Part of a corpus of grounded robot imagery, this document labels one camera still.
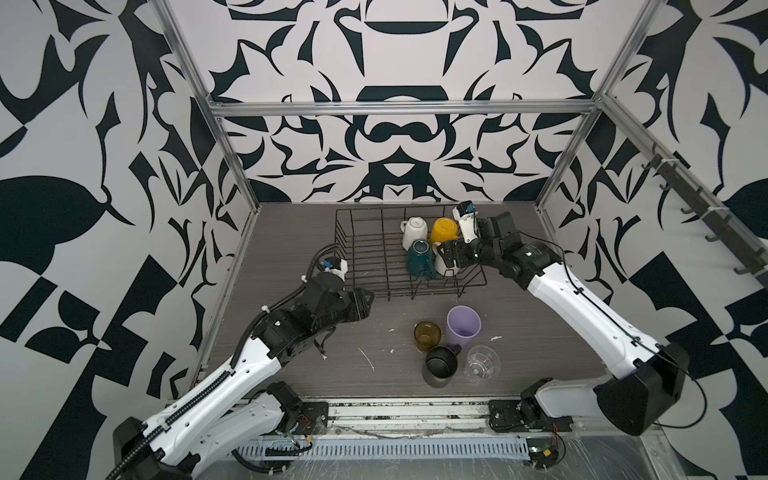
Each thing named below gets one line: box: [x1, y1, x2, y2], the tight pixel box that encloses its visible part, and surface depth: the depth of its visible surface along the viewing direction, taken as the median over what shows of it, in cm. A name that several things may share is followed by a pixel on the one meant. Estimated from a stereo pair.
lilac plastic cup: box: [446, 304, 482, 346], surface depth 81 cm
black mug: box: [422, 344, 462, 388], surface depth 79 cm
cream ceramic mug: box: [400, 216, 428, 252], surface depth 99 cm
